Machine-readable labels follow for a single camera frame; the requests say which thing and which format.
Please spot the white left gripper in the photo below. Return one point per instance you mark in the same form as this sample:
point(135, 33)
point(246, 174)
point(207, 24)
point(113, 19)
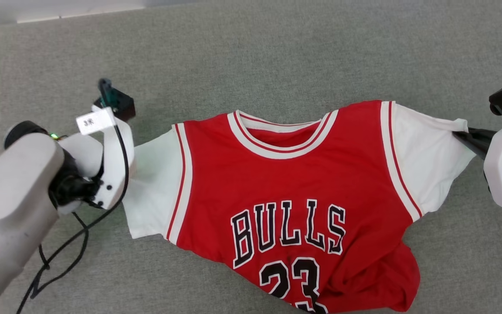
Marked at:
point(118, 174)

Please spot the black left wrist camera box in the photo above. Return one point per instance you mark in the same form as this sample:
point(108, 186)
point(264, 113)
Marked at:
point(118, 102)

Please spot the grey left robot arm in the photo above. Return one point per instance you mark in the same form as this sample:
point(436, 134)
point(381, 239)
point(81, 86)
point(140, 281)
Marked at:
point(11, 196)

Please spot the red white Bulls jersey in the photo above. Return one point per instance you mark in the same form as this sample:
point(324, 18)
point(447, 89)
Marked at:
point(286, 183)

